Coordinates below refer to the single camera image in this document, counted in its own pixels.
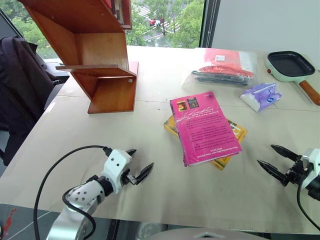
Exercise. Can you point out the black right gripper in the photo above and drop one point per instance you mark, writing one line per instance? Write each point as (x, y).
(293, 172)

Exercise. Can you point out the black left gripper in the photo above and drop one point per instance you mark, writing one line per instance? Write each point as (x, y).
(130, 178)

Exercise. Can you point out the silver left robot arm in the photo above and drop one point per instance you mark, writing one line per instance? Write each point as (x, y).
(82, 195)

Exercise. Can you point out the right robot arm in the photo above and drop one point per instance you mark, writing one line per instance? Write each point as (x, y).
(315, 187)

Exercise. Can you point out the yellow paperback book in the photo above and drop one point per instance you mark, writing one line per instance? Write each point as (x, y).
(240, 132)

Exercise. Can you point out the pink paperback book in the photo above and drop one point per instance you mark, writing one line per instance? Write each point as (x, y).
(205, 127)

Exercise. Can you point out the brown wooden bookshelf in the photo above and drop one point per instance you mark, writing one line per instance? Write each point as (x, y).
(100, 47)

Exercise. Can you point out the purple tissue pack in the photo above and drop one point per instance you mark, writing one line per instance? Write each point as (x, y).
(262, 96)

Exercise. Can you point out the grey rounded shape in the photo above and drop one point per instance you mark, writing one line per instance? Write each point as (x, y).
(190, 235)

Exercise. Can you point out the black folded fabric item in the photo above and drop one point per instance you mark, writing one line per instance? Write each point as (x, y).
(220, 79)

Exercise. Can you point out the clear plastic bag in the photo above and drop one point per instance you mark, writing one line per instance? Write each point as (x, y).
(247, 62)

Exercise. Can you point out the red folded fabric item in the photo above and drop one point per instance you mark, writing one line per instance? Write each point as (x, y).
(225, 67)

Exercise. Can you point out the red car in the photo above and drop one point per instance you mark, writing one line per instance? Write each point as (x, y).
(152, 22)

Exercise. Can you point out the dark jacket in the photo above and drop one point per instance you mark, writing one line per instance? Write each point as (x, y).
(20, 82)

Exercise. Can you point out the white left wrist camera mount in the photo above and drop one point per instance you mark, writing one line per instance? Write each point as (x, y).
(116, 165)

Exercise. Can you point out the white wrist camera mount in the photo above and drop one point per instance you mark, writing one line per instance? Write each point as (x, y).
(312, 162)
(116, 165)

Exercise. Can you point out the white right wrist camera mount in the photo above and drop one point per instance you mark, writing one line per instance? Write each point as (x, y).
(312, 162)

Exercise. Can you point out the black window frame post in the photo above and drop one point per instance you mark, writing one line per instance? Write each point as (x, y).
(208, 22)

